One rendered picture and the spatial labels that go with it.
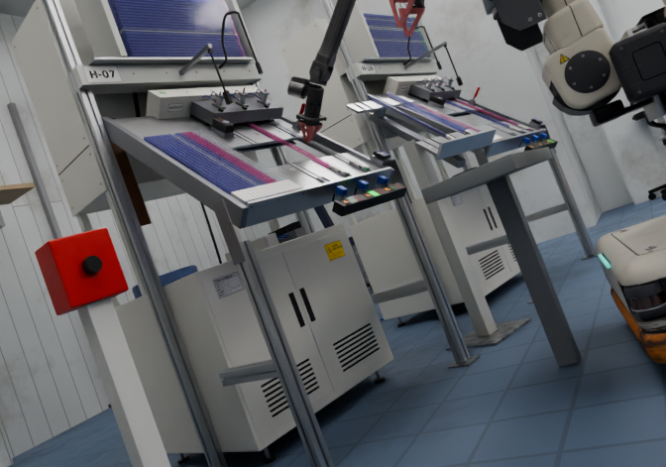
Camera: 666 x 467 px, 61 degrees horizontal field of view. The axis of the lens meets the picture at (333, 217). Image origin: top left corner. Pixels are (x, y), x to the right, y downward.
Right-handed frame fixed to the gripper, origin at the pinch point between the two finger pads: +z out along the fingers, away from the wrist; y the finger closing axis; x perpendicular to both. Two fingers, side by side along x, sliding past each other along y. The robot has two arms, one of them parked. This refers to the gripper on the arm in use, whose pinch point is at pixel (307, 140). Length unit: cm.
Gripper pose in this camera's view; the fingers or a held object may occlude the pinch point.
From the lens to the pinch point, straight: 211.2
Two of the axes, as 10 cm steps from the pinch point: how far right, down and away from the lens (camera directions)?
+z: -1.7, 9.0, 4.1
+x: 7.4, 3.9, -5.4
